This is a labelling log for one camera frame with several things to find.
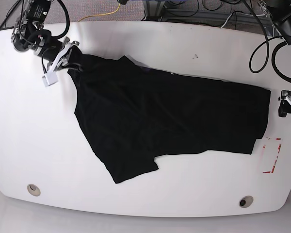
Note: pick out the table cable grommet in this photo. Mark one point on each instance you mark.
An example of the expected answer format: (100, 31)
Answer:
(246, 201)
(33, 190)

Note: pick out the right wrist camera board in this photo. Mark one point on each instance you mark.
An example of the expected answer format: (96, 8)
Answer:
(49, 79)

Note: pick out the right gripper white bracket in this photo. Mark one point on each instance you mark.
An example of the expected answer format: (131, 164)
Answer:
(62, 54)

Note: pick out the red tape rectangle marking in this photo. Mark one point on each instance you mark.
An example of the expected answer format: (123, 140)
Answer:
(270, 153)

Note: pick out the right table cable grommet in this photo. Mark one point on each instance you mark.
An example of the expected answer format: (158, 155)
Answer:
(246, 201)

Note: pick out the aluminium frame stand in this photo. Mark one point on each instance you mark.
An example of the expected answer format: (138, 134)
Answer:
(153, 9)

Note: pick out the black t-shirt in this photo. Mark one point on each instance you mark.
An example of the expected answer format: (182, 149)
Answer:
(130, 115)

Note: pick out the left table cable grommet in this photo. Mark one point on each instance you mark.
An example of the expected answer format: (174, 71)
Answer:
(33, 190)

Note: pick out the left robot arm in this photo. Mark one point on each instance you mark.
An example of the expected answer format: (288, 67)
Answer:
(279, 14)

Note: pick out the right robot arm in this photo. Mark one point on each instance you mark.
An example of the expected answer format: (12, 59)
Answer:
(29, 34)

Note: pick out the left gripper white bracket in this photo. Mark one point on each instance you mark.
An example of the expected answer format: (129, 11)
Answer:
(285, 103)

